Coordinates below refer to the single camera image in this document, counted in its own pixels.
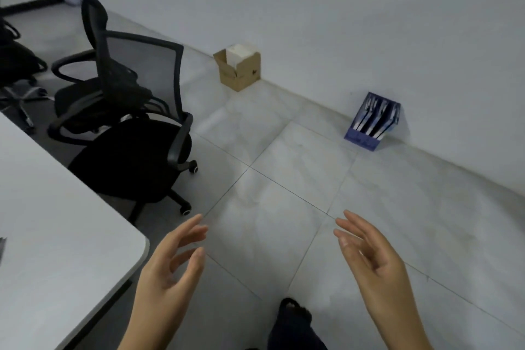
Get person's right hand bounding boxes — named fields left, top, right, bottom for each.
left=332, top=209, right=417, bottom=332

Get person's left hand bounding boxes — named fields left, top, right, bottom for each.
left=127, top=213, right=209, bottom=338

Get person's black trousers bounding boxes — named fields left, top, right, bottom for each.
left=246, top=312, right=329, bottom=350

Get black sandal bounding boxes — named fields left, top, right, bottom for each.
left=278, top=297, right=312, bottom=322

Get blue file box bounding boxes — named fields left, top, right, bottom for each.
left=343, top=92, right=402, bottom=153

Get brown cardboard box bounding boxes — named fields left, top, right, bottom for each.
left=212, top=43, right=262, bottom=93

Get white paper stack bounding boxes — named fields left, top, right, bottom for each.
left=225, top=43, right=257, bottom=63

